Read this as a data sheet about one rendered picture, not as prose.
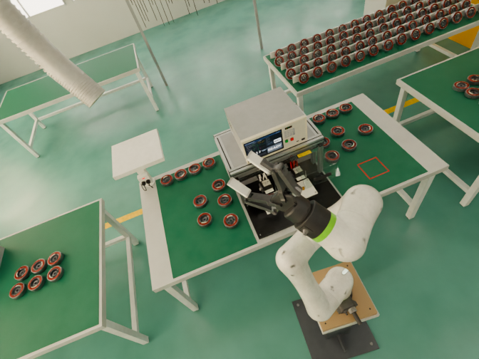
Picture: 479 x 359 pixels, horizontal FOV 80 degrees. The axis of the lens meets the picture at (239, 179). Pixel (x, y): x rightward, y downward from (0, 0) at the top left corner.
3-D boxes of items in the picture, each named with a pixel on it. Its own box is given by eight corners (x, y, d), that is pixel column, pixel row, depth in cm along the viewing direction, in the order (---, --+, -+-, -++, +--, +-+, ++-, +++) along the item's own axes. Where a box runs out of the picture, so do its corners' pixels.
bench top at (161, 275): (447, 169, 201) (449, 165, 197) (155, 293, 190) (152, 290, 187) (362, 97, 266) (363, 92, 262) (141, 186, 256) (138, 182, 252)
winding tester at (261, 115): (307, 139, 190) (306, 116, 174) (247, 164, 188) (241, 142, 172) (283, 109, 215) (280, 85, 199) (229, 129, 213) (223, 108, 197)
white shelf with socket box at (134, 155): (186, 194, 231) (162, 157, 196) (143, 212, 230) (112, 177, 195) (178, 166, 254) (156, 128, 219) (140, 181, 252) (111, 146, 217)
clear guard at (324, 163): (340, 174, 180) (341, 169, 176) (306, 189, 179) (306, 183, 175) (315, 143, 201) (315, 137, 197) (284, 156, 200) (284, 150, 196)
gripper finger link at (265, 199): (285, 194, 78) (286, 198, 79) (249, 189, 84) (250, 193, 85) (280, 204, 76) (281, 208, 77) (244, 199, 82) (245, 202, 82)
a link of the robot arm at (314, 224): (315, 216, 85) (335, 203, 77) (304, 248, 78) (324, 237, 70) (299, 204, 84) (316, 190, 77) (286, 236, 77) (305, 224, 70)
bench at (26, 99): (161, 111, 448) (138, 68, 391) (34, 160, 439) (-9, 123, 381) (154, 83, 506) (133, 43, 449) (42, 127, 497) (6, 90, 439)
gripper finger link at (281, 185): (281, 204, 76) (286, 204, 75) (268, 172, 69) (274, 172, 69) (286, 194, 78) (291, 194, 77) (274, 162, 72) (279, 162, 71)
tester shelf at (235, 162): (324, 141, 192) (324, 136, 189) (231, 179, 189) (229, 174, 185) (295, 107, 220) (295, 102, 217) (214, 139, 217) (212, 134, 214)
